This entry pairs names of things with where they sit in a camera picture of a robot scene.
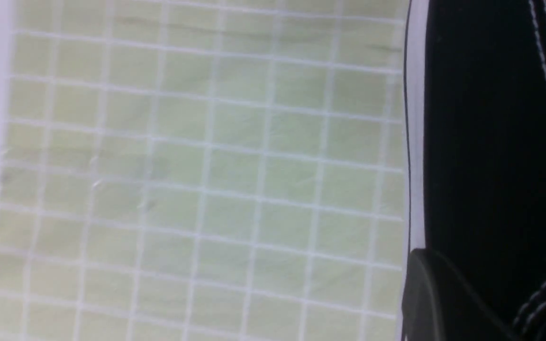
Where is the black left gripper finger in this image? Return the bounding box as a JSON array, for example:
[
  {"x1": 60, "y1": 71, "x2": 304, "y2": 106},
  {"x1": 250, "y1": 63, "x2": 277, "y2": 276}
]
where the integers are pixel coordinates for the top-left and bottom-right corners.
[{"x1": 401, "y1": 249, "x2": 520, "y2": 341}]

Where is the black canvas sneaker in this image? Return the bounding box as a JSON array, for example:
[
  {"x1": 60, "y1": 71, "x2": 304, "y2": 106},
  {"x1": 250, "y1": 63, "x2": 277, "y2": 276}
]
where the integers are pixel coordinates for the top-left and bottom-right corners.
[{"x1": 404, "y1": 0, "x2": 546, "y2": 341}]

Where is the green checkered tablecloth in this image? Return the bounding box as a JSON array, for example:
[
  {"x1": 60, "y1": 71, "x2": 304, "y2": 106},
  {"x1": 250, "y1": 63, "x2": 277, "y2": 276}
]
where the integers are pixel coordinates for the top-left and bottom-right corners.
[{"x1": 0, "y1": 0, "x2": 408, "y2": 341}]

